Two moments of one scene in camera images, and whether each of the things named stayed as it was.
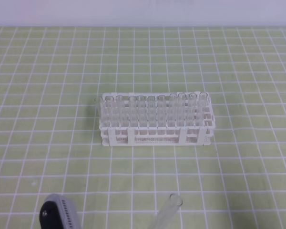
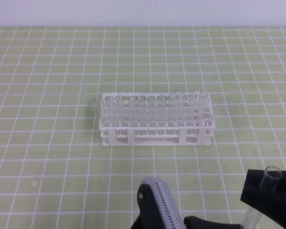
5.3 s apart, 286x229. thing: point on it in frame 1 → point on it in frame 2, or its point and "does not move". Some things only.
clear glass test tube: [167, 212] → [261, 197]
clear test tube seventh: [161, 110] does not move
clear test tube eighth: [172, 107] does not move
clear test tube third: [119, 111] does not move
